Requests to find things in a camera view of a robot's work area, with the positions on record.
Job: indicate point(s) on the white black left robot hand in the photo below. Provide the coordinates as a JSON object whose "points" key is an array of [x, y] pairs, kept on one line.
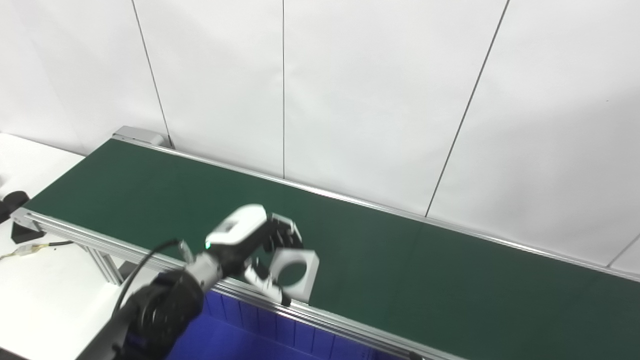
{"points": [[240, 230]]}

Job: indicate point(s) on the grey square part round hole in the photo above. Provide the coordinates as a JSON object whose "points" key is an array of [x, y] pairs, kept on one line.
{"points": [[307, 272]]}

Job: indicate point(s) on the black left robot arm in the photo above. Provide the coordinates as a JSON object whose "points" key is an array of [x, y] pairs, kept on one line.
{"points": [[160, 310]]}

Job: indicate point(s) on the blue plastic bin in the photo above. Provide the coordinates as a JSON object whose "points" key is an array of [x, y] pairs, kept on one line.
{"points": [[240, 335]]}

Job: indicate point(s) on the aluminium conveyor leg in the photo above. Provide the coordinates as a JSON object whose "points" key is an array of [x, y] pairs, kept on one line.
{"points": [[105, 265]]}

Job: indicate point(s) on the black cylindrical device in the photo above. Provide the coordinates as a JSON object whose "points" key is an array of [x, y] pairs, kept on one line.
{"points": [[12, 201]]}

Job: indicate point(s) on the green conveyor belt aluminium frame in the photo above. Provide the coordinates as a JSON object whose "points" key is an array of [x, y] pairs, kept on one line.
{"points": [[380, 260]]}

